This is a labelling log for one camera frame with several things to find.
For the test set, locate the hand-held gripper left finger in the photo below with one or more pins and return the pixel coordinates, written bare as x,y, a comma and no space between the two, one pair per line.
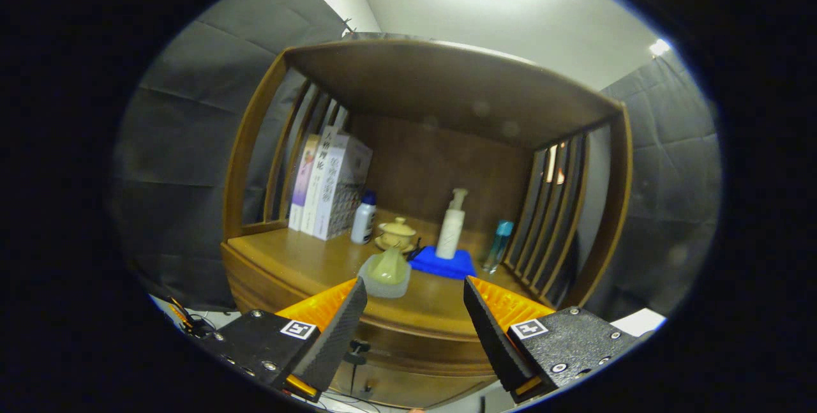
335,333

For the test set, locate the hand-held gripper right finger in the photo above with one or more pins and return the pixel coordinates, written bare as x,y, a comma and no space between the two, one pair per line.
491,336

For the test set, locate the brown wooden drawer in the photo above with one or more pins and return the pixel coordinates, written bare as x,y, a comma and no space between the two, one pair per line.
421,349

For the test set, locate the clear box with green soap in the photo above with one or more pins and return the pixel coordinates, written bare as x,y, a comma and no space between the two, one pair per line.
386,272

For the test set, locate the wooden countertop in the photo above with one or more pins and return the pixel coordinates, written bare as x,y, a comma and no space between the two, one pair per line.
306,266

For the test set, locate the white side cabinet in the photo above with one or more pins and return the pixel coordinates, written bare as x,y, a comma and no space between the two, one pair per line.
638,322

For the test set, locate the brown wooden cabinet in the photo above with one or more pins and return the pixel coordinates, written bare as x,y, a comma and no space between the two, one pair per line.
447,170

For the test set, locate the blue cloth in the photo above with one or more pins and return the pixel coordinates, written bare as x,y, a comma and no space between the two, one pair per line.
447,267

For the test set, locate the clear bottle blue cap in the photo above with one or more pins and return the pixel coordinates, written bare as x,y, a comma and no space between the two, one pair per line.
498,247

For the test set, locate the small black object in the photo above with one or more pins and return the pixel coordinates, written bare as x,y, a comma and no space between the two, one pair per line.
415,251

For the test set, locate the small white bottle blue cap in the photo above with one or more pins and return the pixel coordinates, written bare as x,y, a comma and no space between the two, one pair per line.
362,221

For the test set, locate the white pump bottle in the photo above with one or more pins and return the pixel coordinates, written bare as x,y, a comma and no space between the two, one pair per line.
450,228

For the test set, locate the yellow lidded teacup with saucer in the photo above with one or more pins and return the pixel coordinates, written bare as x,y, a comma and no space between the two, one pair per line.
396,234

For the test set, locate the white patterned book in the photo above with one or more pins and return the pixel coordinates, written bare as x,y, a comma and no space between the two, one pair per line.
341,189

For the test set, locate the pink purple book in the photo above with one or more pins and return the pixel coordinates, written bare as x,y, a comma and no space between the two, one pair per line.
301,186

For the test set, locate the thin white book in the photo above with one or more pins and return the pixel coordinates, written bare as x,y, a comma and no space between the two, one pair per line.
316,183

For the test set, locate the orange black tool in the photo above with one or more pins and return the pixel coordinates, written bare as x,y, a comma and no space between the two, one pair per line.
179,312

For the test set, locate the small ceiling light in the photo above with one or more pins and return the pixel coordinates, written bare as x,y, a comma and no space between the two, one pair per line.
659,47

